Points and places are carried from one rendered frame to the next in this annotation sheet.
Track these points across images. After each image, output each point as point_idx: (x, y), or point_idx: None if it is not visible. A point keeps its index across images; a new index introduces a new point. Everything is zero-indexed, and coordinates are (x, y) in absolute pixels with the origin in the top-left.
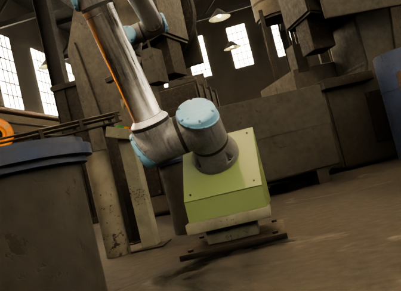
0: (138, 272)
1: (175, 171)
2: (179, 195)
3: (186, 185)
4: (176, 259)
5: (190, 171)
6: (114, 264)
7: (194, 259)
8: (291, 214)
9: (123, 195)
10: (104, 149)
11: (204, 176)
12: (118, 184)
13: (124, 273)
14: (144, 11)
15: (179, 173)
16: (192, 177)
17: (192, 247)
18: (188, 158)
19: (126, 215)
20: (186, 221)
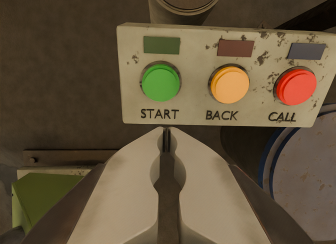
0: (16, 111)
1: (261, 152)
2: (241, 138)
3: (16, 198)
4: (45, 142)
5: (20, 215)
6: (98, 62)
7: (21, 162)
8: (176, 243)
9: (305, 21)
10: (174, 7)
11: (17, 226)
12: (330, 3)
13: (25, 94)
14: None
15: (256, 157)
16: (17, 211)
17: (63, 156)
18: (25, 226)
19: (282, 28)
20: (226, 130)
